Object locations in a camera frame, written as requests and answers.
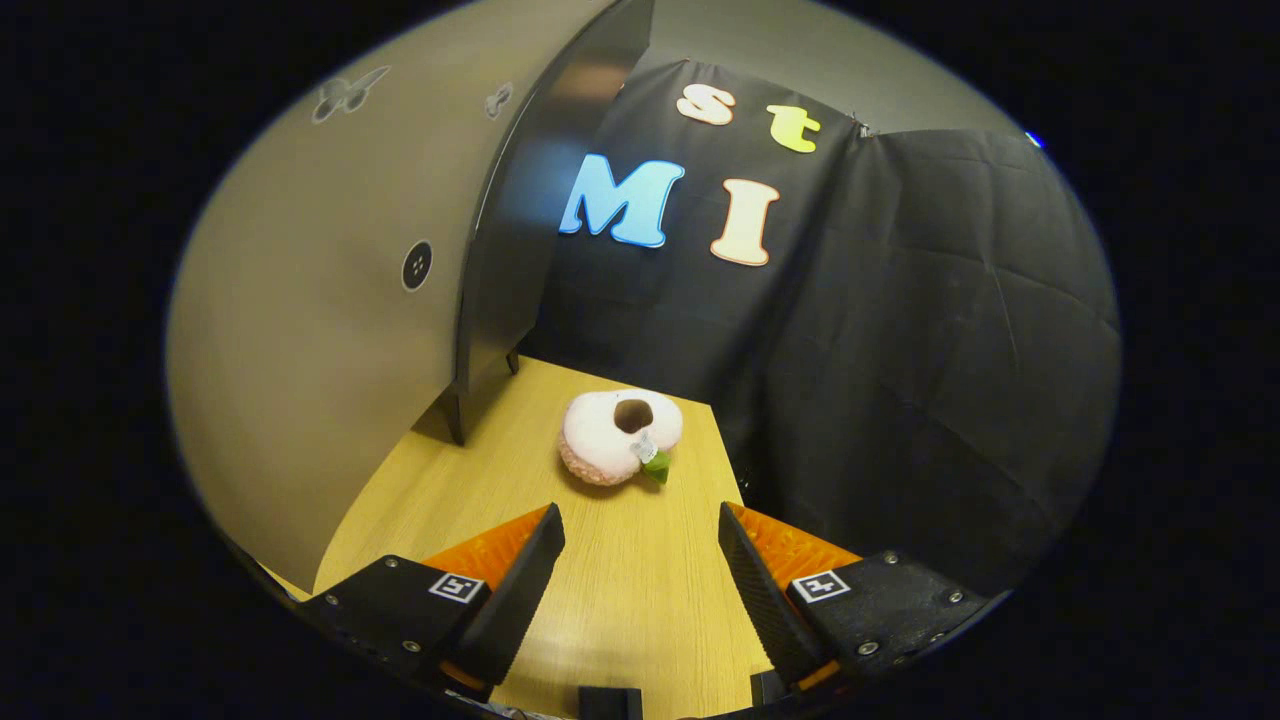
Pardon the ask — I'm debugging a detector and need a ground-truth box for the dark grey cabinet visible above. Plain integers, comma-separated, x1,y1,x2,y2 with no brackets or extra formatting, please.
455,0,658,448

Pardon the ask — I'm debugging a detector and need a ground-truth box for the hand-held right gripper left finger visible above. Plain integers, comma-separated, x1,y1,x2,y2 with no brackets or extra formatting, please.
300,503,567,701

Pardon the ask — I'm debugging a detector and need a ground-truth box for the pink plush toy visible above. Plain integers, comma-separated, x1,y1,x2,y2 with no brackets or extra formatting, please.
558,388,685,488

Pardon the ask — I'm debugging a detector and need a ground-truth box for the black backdrop cloth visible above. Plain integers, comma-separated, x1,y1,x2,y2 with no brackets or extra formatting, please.
520,58,1123,601

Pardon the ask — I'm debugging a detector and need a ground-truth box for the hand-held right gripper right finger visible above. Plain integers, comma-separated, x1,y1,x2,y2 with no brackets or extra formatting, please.
718,502,991,691

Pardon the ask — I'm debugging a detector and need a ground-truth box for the grey cabinet door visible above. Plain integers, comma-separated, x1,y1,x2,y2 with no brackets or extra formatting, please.
165,0,626,596

